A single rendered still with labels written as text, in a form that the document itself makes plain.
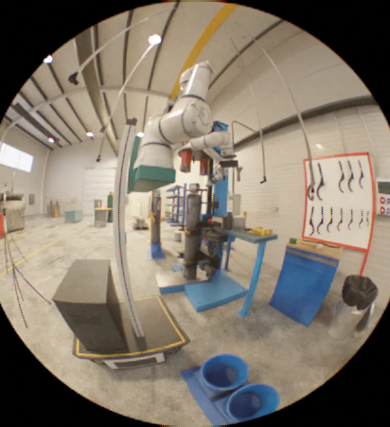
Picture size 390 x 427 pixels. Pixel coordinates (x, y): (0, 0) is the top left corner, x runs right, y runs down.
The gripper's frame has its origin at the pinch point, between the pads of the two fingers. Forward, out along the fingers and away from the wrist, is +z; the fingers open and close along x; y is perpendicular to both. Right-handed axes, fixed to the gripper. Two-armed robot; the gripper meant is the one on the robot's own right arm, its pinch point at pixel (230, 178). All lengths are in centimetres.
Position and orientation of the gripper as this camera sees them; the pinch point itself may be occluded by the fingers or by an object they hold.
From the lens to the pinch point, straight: 96.4
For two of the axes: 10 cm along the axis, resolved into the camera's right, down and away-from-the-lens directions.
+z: 1.9, 9.0, 4.0
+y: -7.4, 4.0, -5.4
